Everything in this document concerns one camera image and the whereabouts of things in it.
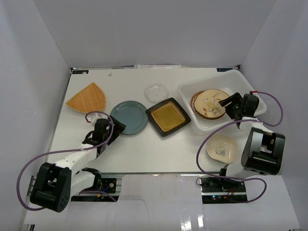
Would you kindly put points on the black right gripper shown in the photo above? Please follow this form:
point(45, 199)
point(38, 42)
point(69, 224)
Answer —
point(236, 98)

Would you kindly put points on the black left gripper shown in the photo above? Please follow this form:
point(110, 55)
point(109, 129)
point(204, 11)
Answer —
point(118, 127)

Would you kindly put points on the white plastic bin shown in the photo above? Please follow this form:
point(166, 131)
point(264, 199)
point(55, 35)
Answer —
point(202, 88)

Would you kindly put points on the blue round plate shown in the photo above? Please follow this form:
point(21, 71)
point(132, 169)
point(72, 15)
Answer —
point(132, 114)

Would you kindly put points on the beige bird painted plate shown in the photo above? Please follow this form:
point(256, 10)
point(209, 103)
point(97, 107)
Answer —
point(207, 103)

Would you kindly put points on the orange woven fan plate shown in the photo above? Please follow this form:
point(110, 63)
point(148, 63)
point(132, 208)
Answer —
point(90, 98)

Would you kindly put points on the brown rim floral plate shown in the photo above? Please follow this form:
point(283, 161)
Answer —
point(193, 107)

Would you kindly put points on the clear glass plate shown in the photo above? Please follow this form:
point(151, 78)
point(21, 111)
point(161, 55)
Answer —
point(156, 92)

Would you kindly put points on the black yellow square plate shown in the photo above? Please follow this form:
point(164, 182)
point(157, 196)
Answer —
point(167, 117)

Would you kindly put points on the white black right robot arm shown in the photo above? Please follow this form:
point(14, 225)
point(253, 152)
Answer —
point(263, 150)

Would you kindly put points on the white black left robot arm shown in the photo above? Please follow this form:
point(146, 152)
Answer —
point(57, 182)

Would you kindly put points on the cream panda dish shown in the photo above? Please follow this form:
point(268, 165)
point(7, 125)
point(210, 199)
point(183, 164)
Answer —
point(222, 148)

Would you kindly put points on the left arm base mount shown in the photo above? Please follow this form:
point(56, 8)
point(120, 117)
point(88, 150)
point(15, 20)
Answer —
point(86, 185)

